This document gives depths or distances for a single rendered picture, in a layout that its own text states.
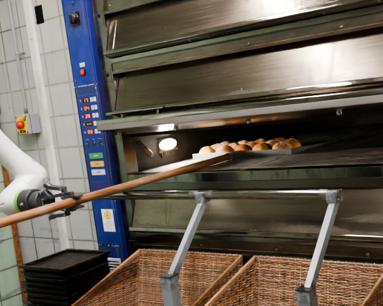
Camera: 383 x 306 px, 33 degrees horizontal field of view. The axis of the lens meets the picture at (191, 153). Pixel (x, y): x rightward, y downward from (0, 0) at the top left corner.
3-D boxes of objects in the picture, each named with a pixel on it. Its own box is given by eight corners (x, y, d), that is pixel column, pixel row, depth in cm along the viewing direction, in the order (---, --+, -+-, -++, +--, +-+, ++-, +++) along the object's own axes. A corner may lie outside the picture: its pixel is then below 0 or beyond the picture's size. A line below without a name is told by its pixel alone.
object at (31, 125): (28, 133, 326) (25, 113, 325) (41, 132, 319) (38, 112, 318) (17, 135, 320) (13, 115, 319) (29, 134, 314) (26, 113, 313)
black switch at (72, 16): (72, 27, 290) (68, 2, 289) (81, 24, 286) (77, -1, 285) (65, 27, 287) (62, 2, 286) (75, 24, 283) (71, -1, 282)
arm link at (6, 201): (4, 221, 244) (-14, 201, 238) (24, 198, 251) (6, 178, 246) (27, 222, 235) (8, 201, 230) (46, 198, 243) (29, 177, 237)
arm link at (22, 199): (16, 217, 232) (12, 192, 231) (42, 209, 241) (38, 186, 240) (27, 217, 228) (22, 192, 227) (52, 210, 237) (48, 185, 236)
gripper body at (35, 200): (43, 187, 235) (59, 187, 229) (47, 210, 235) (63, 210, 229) (26, 192, 229) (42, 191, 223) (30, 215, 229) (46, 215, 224)
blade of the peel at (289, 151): (291, 154, 279) (290, 148, 279) (193, 159, 314) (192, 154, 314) (329, 142, 307) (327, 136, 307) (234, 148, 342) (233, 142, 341)
